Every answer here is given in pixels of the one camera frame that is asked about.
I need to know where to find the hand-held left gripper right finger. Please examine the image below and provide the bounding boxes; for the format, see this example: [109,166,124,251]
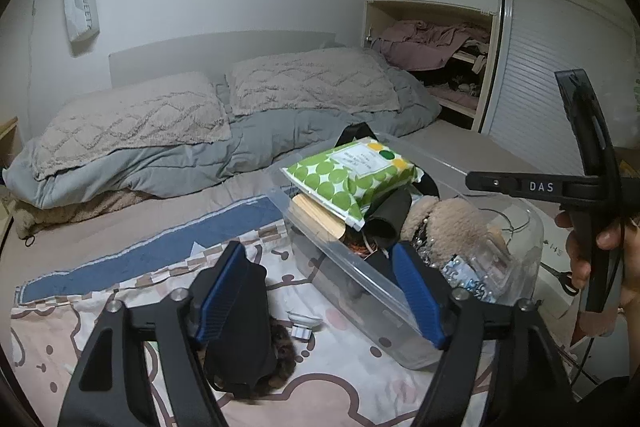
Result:
[391,243,576,427]

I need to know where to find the green dotted wet wipes packet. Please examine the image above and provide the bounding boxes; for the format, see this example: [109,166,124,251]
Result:
[280,138,421,230]

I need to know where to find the cartoon printed blanket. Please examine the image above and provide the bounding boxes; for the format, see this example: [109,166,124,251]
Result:
[10,194,501,427]

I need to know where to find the white shutter door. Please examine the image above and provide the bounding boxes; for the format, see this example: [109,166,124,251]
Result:
[482,0,640,148]

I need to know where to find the black handled scissors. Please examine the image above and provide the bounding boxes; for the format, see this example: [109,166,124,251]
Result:
[540,259,581,297]

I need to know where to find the black pouch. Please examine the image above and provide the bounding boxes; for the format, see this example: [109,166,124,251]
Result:
[367,189,413,253]

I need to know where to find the pearl bead necklace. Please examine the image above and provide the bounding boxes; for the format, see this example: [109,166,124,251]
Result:
[411,214,436,265]

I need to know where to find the clear nail tips box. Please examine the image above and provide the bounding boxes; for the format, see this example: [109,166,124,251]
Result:
[442,247,516,303]

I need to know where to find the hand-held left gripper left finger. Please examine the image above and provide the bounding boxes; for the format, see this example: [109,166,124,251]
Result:
[57,241,253,427]

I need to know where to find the person's right hand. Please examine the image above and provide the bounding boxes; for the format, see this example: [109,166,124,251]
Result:
[555,209,640,338]

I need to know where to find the grey duvet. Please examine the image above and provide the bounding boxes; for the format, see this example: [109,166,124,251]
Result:
[2,67,442,210]

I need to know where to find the wooden bedside shelf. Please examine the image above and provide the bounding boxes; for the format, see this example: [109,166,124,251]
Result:
[0,117,18,170]

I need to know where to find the black cloth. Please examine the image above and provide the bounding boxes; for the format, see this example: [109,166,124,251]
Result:
[202,264,278,400]

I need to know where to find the black cable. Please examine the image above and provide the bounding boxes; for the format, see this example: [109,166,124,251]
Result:
[495,207,601,388]

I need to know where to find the brown fur piece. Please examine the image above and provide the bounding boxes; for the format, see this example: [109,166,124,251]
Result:
[245,314,298,404]

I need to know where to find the beige plush pouch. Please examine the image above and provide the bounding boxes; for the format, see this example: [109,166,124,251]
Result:
[400,197,507,268]

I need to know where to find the beige textured pillow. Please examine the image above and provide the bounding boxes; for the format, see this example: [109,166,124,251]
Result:
[31,72,232,180]
[226,47,401,116]

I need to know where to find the pale grey headboard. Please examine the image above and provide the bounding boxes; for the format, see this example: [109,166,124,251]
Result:
[109,32,337,88]

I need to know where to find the white paper bag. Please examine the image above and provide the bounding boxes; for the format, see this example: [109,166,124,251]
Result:
[62,0,101,44]

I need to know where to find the wooden closet niche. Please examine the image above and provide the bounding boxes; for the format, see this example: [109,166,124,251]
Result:
[364,0,501,130]

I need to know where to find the pink clothes pile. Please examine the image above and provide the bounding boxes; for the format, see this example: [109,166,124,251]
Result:
[372,19,493,70]

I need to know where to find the beige fluffy blanket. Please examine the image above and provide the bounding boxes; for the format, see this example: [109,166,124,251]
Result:
[12,189,151,240]

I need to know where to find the dark clothes pile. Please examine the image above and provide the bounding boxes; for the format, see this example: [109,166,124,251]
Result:
[410,49,488,100]

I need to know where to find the clear plastic storage box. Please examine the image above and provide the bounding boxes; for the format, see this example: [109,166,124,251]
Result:
[267,132,543,370]

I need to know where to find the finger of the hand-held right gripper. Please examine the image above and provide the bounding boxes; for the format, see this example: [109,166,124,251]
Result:
[465,172,601,204]
[554,68,622,188]

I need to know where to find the light wooden block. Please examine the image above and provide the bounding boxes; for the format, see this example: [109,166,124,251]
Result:
[290,194,346,240]

